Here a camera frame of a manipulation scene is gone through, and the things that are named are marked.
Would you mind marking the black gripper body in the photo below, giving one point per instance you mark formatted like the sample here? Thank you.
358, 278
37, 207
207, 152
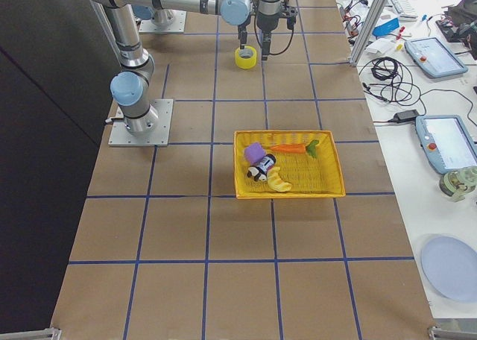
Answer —
267, 24
243, 38

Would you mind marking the yellow tape roll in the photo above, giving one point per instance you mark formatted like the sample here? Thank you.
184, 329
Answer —
245, 58

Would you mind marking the purple foam cube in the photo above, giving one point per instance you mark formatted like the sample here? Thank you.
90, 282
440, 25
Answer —
254, 153

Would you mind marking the orange toy carrot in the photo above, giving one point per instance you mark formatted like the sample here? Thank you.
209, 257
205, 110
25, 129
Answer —
310, 149

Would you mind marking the small labelled can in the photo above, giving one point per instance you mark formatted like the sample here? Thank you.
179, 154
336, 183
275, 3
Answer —
266, 163

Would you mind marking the panda plush toy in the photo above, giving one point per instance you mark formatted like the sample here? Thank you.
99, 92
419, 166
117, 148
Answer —
258, 173

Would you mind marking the blue box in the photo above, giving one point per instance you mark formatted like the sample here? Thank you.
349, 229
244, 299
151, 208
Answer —
385, 26

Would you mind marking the toy croissant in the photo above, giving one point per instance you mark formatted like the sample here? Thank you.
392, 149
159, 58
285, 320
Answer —
275, 182

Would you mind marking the white keyboard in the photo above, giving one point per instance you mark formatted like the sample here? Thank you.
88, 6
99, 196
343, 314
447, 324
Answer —
403, 9

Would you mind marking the yellow plastic basket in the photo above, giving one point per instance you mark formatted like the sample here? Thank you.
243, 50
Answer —
310, 178

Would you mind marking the black power adapter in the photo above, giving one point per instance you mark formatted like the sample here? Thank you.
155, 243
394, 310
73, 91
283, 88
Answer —
404, 117

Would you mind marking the upper teach pendant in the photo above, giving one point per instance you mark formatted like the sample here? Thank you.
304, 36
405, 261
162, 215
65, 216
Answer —
434, 58

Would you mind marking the teach pendant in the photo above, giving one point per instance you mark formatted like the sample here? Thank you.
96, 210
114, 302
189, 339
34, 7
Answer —
446, 142
434, 58

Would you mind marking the lower teach pendant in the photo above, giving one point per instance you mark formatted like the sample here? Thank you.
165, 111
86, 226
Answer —
446, 142

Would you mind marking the green glass jar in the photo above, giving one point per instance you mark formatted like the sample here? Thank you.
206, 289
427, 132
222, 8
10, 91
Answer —
456, 184

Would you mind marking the light blue plate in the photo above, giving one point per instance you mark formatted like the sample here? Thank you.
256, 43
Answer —
450, 266

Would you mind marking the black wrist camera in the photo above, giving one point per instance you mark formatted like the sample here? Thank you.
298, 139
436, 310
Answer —
289, 14

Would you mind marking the aluminium frame post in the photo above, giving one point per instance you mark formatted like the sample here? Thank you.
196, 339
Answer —
370, 21

